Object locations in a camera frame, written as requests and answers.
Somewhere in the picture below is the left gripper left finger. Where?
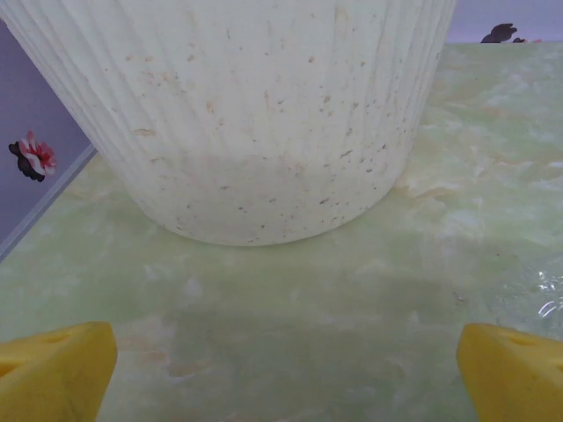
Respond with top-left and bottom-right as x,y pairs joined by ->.
0,320 -> 119,422

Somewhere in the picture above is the white speckled ribbed bin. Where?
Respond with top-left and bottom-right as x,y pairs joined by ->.
0,0 -> 458,247

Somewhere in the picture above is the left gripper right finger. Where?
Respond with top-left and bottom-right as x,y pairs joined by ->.
456,323 -> 563,422

